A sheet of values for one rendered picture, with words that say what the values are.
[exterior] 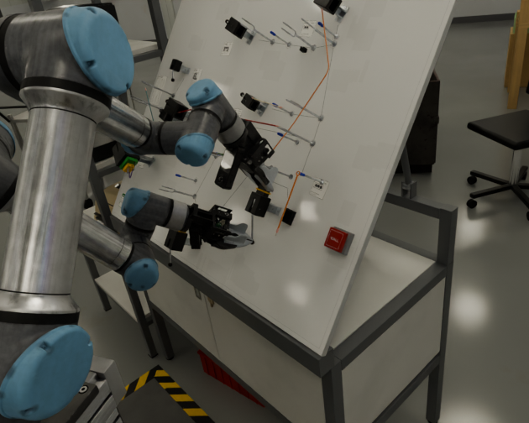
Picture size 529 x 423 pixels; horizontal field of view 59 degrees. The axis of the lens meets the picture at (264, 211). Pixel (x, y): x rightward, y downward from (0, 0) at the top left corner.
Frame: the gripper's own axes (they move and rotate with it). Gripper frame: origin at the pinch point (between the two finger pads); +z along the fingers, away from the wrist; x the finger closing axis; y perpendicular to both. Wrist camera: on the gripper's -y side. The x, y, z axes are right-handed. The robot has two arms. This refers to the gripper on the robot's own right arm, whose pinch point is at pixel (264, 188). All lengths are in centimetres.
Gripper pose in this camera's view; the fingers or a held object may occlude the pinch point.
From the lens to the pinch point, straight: 127.7
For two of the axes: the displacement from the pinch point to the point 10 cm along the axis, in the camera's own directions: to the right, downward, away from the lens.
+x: -6.4, -3.4, 6.8
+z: 4.5, 5.5, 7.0
